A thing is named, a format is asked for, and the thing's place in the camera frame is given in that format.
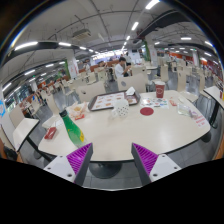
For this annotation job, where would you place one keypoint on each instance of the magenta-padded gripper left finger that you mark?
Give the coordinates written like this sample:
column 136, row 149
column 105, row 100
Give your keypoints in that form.
column 78, row 159

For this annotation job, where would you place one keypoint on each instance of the white polka-dot mug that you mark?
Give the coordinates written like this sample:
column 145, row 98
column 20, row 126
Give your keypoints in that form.
column 121, row 108

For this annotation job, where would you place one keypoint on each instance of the small red sachet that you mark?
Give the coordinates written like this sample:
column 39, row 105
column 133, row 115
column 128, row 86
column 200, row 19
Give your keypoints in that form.
column 172, row 102

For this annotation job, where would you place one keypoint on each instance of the person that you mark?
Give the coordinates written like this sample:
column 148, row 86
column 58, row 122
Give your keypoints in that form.
column 120, row 69

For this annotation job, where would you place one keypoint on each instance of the brown food tray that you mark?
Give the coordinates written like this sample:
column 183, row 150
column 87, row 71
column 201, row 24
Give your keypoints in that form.
column 106, row 100

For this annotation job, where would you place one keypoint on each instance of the ceiling air conditioner unit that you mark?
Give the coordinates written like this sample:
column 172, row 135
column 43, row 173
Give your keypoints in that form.
column 81, row 33

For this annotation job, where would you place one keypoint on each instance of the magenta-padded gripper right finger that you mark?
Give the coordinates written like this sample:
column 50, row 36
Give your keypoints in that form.
column 146, row 159

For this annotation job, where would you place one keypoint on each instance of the clear plastic bag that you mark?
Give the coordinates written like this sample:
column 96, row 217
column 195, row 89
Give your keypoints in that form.
column 184, row 110

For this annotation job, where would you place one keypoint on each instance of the red pouch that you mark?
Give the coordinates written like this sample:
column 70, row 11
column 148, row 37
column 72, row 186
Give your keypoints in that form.
column 50, row 133

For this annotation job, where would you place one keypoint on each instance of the colourful sticker sheet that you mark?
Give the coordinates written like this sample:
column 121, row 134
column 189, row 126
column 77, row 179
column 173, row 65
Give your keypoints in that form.
column 155, row 102

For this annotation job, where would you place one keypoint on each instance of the white black-edged side table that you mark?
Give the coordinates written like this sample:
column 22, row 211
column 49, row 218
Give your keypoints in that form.
column 24, row 130
column 215, row 95

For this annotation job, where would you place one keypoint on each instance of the beige chairs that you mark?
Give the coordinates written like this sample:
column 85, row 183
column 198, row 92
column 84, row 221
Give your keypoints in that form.
column 131, row 81

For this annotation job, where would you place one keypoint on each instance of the flat round red coaster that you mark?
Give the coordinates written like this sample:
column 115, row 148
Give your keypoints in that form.
column 146, row 111

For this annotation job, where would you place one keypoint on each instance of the green drink bottle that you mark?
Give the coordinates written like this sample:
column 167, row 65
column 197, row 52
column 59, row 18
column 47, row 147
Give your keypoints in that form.
column 74, row 130

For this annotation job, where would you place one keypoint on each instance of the crumpled white napkin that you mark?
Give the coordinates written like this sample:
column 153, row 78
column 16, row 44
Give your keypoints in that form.
column 130, row 91

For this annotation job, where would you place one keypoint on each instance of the ceiling lights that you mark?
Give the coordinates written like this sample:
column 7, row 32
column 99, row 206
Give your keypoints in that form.
column 26, row 45

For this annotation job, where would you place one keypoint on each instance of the snack bag with fries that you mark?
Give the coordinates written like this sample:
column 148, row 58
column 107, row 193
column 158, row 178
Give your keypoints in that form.
column 77, row 110

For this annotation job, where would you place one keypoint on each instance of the red paper cup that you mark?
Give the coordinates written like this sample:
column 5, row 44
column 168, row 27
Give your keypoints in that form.
column 160, row 89

